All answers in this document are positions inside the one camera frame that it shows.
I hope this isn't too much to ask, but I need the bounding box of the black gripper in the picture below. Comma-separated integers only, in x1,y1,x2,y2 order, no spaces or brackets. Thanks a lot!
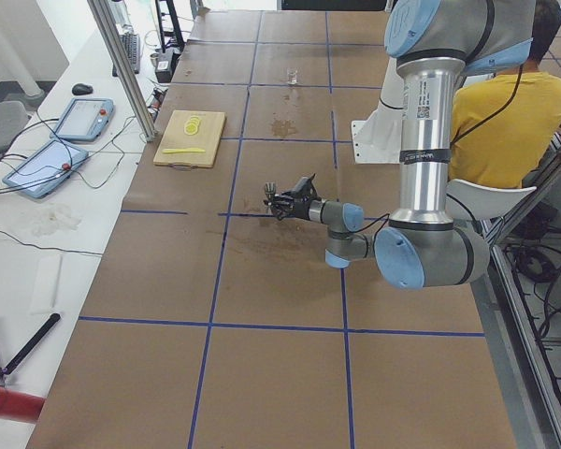
277,174,319,220

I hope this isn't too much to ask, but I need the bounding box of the steel jigger measuring cup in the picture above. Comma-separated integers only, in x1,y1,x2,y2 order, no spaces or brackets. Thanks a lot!
264,181,282,221

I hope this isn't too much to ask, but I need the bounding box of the small glass beaker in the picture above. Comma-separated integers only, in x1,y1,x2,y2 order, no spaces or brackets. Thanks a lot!
286,67,298,86

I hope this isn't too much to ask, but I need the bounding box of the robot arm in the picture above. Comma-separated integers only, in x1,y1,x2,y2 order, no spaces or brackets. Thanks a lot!
265,1,535,289

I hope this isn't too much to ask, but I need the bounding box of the bamboo cutting board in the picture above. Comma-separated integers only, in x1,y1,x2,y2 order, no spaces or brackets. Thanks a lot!
153,110,226,168

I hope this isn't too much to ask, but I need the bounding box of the yellow plastic knife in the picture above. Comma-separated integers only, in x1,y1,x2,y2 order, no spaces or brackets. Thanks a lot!
162,147,206,154

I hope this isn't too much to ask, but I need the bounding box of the white chair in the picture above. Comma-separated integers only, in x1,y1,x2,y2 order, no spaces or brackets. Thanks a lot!
446,179,537,221

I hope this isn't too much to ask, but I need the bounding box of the person in yellow shirt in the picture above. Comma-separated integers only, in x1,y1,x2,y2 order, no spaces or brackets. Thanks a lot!
448,1,561,189

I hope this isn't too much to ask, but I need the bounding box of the far teach pendant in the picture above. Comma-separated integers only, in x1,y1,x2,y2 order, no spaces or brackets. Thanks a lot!
50,97,114,143

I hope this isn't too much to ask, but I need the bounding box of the teach pendant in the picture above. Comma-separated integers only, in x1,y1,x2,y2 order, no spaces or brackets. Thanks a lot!
2,138,89,199
50,97,114,143

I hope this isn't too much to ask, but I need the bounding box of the black keyboard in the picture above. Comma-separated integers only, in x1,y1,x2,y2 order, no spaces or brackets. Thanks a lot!
119,33,141,74

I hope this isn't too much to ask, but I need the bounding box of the black computer mouse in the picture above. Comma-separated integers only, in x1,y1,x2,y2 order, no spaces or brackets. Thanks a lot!
71,83,94,95

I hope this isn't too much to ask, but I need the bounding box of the near teach pendant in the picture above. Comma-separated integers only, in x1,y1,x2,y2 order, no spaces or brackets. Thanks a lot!
2,138,89,199

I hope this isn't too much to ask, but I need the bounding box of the red cylinder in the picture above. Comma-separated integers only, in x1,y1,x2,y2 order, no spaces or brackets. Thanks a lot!
0,386,45,424

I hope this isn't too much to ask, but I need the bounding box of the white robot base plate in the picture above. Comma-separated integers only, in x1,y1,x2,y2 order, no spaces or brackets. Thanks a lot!
351,121,401,165

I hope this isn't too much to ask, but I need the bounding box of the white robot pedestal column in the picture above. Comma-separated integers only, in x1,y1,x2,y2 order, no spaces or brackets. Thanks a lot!
377,56,404,124

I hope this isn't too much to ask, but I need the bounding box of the aluminium frame post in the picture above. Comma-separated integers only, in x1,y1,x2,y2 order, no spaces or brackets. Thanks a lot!
87,0,156,142

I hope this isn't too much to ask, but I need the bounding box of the black handled tool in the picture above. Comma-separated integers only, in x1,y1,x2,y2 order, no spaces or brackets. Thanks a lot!
2,312,61,375

